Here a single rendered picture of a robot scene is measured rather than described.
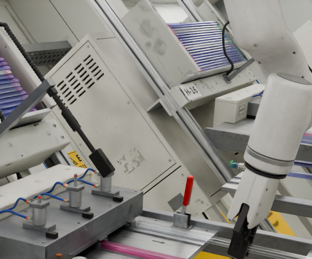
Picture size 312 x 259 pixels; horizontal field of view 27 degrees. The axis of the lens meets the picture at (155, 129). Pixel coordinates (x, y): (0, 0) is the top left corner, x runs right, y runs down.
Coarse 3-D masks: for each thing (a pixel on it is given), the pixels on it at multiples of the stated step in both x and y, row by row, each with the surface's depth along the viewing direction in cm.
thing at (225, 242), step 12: (144, 228) 124; (156, 228) 123; (168, 228) 122; (204, 240) 118; (216, 240) 117; (228, 240) 117; (252, 252) 114; (264, 252) 113; (276, 252) 112; (288, 252) 112
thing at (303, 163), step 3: (294, 162) 158; (297, 162) 157; (300, 162) 157; (303, 162) 157; (306, 162) 156; (309, 162) 156; (300, 165) 157; (303, 165) 157; (306, 165) 156; (309, 165) 156
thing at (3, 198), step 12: (48, 168) 135; (60, 168) 136; (72, 168) 136; (84, 168) 137; (24, 180) 126; (36, 180) 126; (48, 180) 127; (60, 180) 127; (84, 180) 134; (0, 192) 118; (12, 192) 118; (24, 192) 119; (36, 192) 119; (60, 192) 126; (0, 204) 112; (12, 204) 113; (24, 204) 116; (0, 216) 110
